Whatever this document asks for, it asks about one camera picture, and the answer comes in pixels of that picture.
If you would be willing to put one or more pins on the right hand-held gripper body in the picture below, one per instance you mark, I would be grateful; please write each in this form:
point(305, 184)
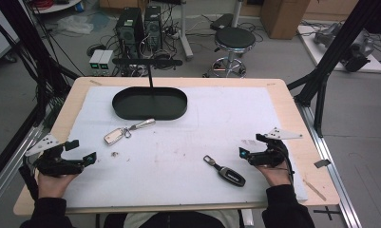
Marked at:
point(269, 158)

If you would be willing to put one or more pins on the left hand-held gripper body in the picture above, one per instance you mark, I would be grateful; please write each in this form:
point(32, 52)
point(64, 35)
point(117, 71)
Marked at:
point(56, 166)

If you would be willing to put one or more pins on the black car key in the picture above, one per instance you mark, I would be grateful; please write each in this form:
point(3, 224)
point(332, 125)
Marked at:
point(229, 175)

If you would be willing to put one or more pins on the black oval tray with stand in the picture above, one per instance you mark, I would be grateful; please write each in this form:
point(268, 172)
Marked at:
point(148, 104)

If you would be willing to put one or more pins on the person's right hand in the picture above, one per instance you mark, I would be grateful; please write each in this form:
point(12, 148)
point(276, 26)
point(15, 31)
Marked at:
point(276, 177)

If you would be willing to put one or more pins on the person's left hand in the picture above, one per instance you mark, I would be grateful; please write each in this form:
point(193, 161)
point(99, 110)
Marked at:
point(53, 186)

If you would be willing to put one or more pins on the small grey metal piece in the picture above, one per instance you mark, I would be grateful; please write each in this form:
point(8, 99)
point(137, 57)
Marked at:
point(322, 163)

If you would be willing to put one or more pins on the beige tape strip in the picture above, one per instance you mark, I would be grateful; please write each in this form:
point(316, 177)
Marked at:
point(314, 190)

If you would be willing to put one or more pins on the white foam mat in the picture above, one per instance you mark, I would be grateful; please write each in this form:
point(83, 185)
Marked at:
point(178, 164)

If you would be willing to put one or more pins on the white bench power supply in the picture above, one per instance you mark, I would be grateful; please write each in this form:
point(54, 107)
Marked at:
point(95, 60)
point(106, 60)

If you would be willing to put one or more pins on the person's torso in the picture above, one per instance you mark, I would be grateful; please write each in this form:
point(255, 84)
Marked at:
point(172, 220)

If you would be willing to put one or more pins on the white floor board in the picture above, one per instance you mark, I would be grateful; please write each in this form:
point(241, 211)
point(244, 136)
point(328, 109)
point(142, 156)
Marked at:
point(311, 50)

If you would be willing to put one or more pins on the black round stool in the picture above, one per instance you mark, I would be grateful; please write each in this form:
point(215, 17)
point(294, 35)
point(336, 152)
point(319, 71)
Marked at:
point(235, 39)

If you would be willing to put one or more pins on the clear plastic bag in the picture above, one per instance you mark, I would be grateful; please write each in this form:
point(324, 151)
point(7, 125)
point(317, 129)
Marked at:
point(74, 23)

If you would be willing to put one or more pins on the black flat footrest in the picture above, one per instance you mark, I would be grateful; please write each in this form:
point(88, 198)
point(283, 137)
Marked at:
point(222, 22)

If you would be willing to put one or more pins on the brown cardboard box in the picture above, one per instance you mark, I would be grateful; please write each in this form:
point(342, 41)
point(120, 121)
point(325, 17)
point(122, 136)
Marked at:
point(284, 17)

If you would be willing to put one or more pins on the large black computer tower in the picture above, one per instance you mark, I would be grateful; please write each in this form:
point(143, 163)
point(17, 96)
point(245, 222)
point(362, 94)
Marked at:
point(128, 31)

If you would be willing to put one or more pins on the grey robot device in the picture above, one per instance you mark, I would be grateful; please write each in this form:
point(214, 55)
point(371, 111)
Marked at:
point(356, 47)

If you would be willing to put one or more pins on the white desk leg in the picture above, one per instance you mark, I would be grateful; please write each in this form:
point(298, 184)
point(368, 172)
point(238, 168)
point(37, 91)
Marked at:
point(185, 31)

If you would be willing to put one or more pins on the white round table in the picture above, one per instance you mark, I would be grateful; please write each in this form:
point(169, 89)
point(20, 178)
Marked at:
point(56, 6)

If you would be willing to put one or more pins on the small black computer tower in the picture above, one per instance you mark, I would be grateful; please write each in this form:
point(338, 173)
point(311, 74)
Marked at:
point(153, 27)

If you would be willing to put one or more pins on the aluminium rail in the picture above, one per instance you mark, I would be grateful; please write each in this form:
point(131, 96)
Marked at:
point(333, 177)
point(10, 164)

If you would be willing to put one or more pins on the black metal frame post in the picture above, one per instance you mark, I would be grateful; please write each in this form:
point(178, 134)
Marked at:
point(333, 53)
point(29, 47)

